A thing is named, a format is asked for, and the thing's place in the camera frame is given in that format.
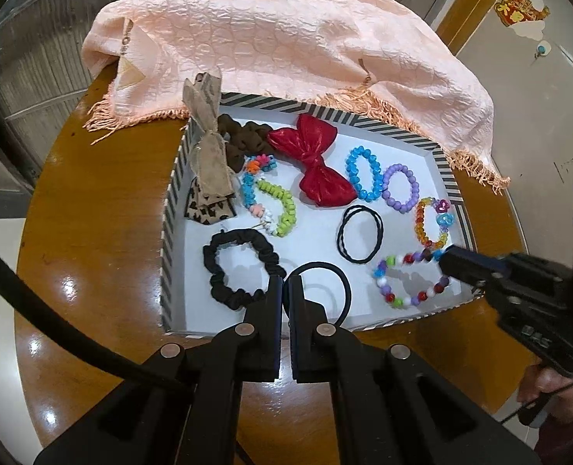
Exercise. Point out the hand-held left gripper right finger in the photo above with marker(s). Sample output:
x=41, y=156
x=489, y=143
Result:
x=294, y=310

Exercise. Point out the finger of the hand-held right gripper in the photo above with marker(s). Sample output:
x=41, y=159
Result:
x=466, y=266

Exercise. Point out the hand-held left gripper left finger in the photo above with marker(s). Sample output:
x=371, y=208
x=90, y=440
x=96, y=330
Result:
x=277, y=300

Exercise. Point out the black scrunchie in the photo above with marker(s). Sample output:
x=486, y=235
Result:
x=216, y=276

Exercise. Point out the striped white cardboard box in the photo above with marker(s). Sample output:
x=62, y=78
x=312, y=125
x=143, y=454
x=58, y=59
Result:
x=310, y=232

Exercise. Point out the person's right forearm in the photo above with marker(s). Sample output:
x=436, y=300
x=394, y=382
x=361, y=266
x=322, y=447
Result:
x=572, y=441

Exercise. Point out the person's right hand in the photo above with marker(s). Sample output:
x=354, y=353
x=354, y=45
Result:
x=565, y=397

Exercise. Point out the red fabric bow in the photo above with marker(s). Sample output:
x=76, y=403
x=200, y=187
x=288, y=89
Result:
x=315, y=174

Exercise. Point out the brown leopard print bow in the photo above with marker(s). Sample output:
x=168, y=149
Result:
x=211, y=164

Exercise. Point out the brown scrunchie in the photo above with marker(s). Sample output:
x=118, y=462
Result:
x=243, y=140

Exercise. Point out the pink fringed towel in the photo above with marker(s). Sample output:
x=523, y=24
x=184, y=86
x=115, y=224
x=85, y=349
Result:
x=291, y=34

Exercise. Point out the small blue wall hook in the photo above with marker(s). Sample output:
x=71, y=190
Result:
x=542, y=49

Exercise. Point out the red and gold wall sticker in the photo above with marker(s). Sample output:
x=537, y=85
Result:
x=521, y=9

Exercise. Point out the wooden door frame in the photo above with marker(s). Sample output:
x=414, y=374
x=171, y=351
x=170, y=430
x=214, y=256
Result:
x=470, y=0

